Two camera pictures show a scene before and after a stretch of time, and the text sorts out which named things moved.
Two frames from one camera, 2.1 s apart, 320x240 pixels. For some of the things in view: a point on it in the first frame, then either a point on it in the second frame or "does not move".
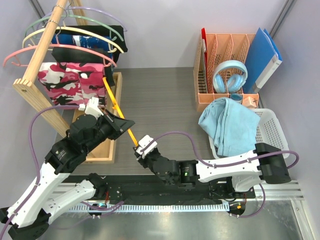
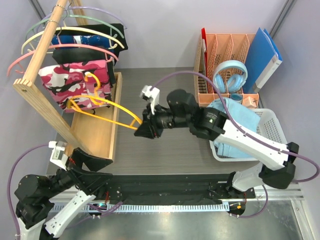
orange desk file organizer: [220, 66] does not move
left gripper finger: [120, 124] -> [94, 163]
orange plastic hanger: [116, 106] -> [96, 98]
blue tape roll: [238, 97] does not move
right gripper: [141, 160] -> [149, 128]
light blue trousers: [233, 127] does not move
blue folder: [262, 59] does not move
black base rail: [151, 188] does not move
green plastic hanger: [84, 18] does not move
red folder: [204, 47] does not move
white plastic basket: [270, 131] does not move
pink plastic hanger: [16, 61] -> [107, 53]
